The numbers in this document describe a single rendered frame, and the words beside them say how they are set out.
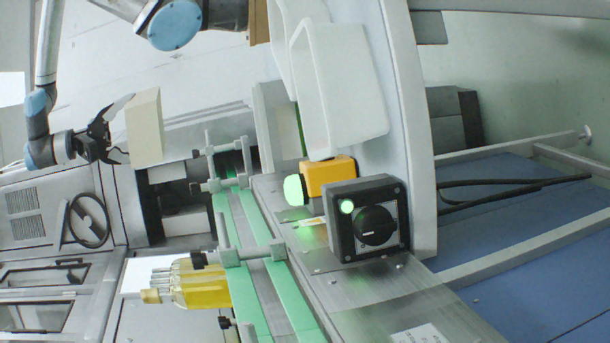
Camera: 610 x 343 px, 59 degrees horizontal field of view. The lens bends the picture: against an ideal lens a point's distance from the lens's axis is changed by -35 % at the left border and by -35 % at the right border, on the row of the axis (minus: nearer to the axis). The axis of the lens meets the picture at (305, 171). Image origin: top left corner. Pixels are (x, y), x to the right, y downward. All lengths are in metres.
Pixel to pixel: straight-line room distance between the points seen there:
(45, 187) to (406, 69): 1.91
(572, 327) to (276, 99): 1.18
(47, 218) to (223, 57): 2.92
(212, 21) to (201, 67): 3.65
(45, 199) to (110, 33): 2.86
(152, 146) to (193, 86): 3.79
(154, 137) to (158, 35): 0.21
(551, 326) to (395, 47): 0.41
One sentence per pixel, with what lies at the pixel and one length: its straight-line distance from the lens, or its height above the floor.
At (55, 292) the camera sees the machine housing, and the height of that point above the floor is 1.61.
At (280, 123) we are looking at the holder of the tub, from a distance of 1.62.
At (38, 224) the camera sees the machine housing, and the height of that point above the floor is 1.78.
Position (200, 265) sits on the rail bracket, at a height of 1.00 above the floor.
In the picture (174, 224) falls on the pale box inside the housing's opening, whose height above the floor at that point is 1.13.
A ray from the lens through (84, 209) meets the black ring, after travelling 2.50.
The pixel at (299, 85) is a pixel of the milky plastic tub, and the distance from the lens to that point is 1.09.
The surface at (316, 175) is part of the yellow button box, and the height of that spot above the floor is 0.81.
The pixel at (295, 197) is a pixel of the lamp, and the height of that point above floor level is 0.84.
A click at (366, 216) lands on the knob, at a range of 0.84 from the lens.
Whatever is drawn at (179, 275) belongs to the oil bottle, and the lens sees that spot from 1.39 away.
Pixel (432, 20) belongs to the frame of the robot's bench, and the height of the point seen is 0.67.
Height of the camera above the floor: 0.95
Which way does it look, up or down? 6 degrees down
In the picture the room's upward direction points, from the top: 100 degrees counter-clockwise
